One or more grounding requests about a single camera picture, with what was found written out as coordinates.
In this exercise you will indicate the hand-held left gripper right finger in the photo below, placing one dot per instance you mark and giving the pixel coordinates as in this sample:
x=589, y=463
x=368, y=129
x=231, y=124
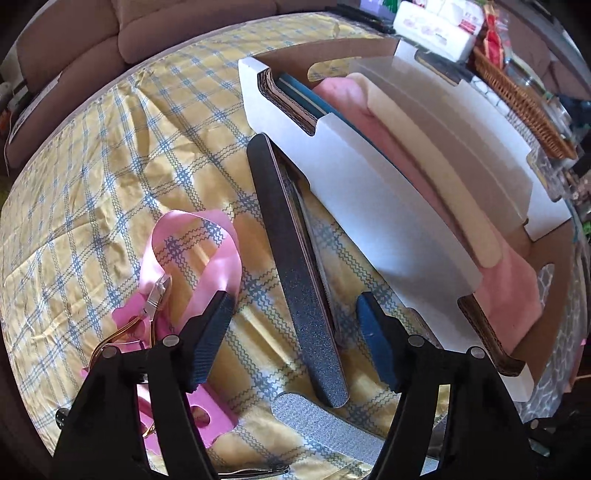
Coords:
x=376, y=341

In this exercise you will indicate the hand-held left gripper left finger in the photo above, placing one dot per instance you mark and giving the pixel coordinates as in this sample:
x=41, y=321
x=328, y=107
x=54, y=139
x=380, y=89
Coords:
x=210, y=341

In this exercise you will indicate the dark grit nail file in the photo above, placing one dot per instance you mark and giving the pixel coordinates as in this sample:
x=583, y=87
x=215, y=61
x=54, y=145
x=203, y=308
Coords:
x=304, y=286

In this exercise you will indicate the white nail file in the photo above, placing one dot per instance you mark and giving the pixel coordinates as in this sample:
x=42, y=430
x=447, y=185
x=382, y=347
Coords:
x=323, y=424

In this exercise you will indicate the silver nail clipper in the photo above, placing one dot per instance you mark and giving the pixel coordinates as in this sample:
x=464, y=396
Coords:
x=258, y=471

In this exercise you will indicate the pink fleece headband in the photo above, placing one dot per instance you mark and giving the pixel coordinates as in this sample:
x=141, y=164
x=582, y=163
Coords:
x=508, y=295

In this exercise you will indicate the white cardboard box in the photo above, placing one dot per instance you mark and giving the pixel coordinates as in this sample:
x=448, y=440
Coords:
x=369, y=184

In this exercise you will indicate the gold cuticle nipper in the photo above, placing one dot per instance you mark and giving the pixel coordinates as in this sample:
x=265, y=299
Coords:
x=154, y=300

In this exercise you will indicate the pink satin ribbon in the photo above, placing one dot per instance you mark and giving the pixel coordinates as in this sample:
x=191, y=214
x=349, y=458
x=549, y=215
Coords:
x=221, y=267

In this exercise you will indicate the yellow plaid cloth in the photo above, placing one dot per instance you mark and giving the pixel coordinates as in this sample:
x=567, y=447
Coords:
x=92, y=184

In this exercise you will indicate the wicker basket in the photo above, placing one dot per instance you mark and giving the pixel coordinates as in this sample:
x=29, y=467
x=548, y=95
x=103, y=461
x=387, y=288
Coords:
x=521, y=101

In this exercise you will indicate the paper leaflet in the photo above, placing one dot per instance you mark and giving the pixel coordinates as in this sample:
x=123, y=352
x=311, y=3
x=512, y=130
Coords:
x=27, y=115

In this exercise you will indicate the white tissue pack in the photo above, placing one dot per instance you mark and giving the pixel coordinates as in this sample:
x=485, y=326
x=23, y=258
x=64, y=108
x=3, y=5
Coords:
x=434, y=34

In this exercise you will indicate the brown sofa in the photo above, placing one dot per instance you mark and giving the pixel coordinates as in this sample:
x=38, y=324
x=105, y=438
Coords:
x=138, y=27

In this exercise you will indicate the black remote control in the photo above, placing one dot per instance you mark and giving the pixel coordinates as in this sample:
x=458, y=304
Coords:
x=364, y=18

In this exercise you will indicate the red snack bag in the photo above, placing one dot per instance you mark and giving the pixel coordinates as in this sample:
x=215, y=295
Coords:
x=493, y=37

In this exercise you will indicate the purple container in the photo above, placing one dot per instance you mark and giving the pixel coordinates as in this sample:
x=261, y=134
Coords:
x=371, y=7

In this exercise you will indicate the red printed tissue pack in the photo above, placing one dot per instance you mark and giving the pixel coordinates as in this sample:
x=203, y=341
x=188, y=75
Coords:
x=455, y=7

